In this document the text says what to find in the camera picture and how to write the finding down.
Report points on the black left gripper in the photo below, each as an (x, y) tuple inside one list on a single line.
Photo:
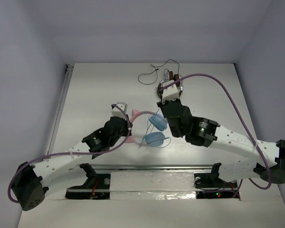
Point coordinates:
[(122, 122)]

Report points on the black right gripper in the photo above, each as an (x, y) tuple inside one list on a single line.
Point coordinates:
[(162, 105)]

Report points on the pink blue cat-ear headphones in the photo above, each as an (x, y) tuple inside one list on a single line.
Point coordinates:
[(134, 115)]

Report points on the light blue wired earphones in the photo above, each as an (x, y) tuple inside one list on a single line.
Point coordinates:
[(154, 137)]

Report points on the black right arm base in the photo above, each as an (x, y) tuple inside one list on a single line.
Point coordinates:
[(210, 186)]

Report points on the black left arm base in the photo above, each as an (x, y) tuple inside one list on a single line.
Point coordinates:
[(96, 186)]

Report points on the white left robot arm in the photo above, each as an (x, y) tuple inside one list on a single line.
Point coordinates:
[(34, 180)]

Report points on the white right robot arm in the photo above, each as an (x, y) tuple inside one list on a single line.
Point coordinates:
[(262, 159)]

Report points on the brown silver headphones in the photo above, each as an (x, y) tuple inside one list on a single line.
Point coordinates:
[(168, 77)]

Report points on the clear tape strip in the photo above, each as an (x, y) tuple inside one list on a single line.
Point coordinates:
[(149, 185)]

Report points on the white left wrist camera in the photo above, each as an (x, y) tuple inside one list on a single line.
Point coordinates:
[(119, 110)]

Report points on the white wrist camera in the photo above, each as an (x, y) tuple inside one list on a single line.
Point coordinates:
[(119, 110), (170, 94)]

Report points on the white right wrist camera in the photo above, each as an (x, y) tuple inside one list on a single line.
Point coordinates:
[(170, 94)]

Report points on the aluminium rail front edge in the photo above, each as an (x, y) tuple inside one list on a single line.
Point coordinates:
[(150, 167)]

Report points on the aluminium rail edge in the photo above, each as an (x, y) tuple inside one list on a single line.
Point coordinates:
[(59, 109), (150, 167)]

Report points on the aluminium rail left edge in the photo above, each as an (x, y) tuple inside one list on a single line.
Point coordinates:
[(59, 109)]

